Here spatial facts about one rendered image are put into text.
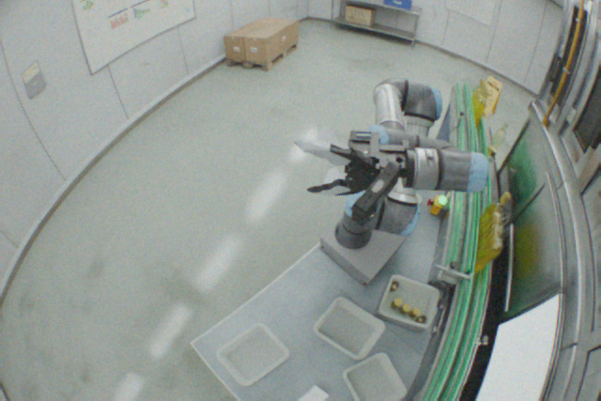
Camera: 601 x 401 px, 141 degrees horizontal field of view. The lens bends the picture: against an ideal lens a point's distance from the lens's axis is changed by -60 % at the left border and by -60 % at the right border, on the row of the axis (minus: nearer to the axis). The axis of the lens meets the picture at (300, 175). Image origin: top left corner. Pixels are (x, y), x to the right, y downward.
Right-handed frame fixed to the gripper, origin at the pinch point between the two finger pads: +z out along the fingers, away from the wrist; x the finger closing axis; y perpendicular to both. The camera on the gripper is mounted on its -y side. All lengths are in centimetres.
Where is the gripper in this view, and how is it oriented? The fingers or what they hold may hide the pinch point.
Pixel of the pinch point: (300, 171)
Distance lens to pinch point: 47.2
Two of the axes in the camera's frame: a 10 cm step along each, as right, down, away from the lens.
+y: 1.7, -8.3, 5.3
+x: -1.5, -5.5, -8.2
